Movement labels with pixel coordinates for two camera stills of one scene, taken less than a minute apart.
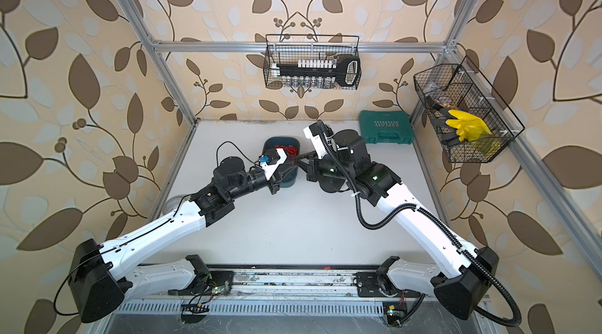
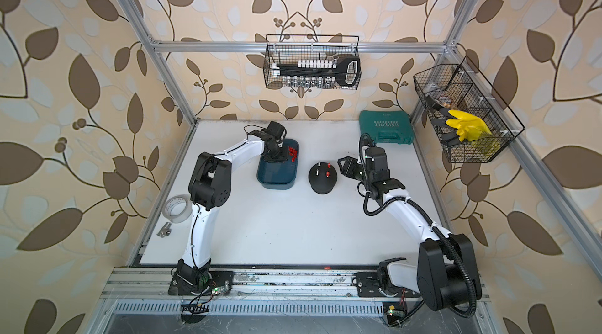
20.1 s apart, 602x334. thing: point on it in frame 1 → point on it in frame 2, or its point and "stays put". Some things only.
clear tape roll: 173,203 stays put
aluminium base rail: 295,292 stays put
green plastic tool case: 385,126 stays put
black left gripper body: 272,183 → 279,154
